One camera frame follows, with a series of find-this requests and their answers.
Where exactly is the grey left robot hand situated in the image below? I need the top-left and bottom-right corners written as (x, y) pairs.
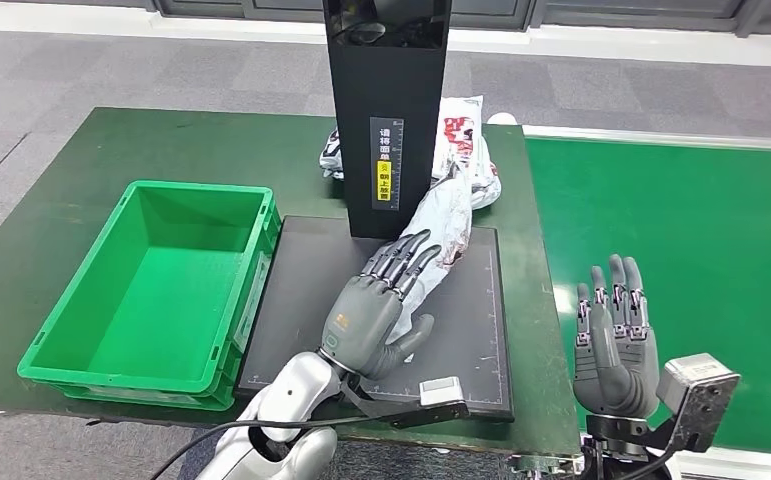
top-left (320, 229), bottom-right (443, 382)

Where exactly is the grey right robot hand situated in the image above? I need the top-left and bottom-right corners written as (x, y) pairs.
top-left (571, 254), bottom-right (662, 420)

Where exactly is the plain grey plastic parcel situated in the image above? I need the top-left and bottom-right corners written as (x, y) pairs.
top-left (394, 165), bottom-right (476, 364)

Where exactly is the black inbound scanning machine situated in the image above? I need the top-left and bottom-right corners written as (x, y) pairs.
top-left (235, 0), bottom-right (515, 423)

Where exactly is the green conveyor belt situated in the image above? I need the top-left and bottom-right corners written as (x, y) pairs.
top-left (524, 135), bottom-right (771, 458)

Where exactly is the white parcel with dark print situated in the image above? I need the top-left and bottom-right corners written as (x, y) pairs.
top-left (319, 127), bottom-right (347, 181)

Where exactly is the crumpled grey parcel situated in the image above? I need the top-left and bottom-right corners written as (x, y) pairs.
top-left (467, 175), bottom-right (503, 212)

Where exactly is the white parcel with red print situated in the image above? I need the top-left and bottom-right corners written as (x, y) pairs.
top-left (432, 95), bottom-right (500, 200)

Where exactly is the black yellow label sticker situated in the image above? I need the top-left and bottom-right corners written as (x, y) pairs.
top-left (369, 117), bottom-right (405, 212)

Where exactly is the green plastic crate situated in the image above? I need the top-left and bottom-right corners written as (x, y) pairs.
top-left (17, 180), bottom-right (282, 412)

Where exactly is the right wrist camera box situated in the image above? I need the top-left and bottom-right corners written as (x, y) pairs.
top-left (656, 352), bottom-right (742, 455)

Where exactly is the metal clamp bracket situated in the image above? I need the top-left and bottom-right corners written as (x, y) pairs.
top-left (507, 452), bottom-right (585, 478)

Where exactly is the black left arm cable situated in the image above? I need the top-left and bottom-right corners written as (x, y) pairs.
top-left (149, 413), bottom-right (393, 480)

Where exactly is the pale conveyor frame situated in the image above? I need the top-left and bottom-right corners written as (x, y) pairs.
top-left (507, 122), bottom-right (771, 480)

